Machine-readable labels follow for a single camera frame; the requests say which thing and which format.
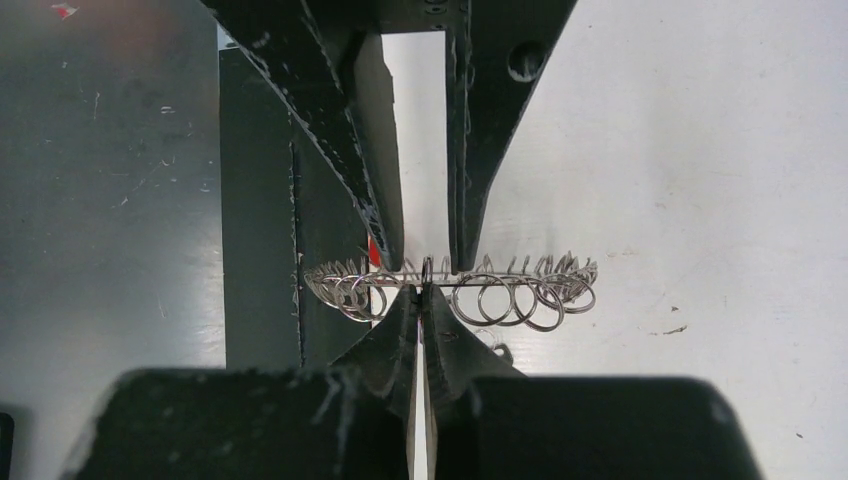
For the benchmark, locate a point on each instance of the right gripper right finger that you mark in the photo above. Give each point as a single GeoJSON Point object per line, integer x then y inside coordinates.
{"type": "Point", "coordinates": [487, 420]}

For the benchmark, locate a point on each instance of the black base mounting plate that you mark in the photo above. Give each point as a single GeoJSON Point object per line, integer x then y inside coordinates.
{"type": "Point", "coordinates": [283, 212]}

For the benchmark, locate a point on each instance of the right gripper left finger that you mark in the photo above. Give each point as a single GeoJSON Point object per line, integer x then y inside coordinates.
{"type": "Point", "coordinates": [352, 419]}

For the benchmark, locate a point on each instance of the metal disc with key rings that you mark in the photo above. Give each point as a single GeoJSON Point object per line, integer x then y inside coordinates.
{"type": "Point", "coordinates": [536, 292]}

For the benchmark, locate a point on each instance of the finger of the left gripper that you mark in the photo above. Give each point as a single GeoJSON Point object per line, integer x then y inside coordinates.
{"type": "Point", "coordinates": [324, 59]}
{"type": "Point", "coordinates": [496, 52]}

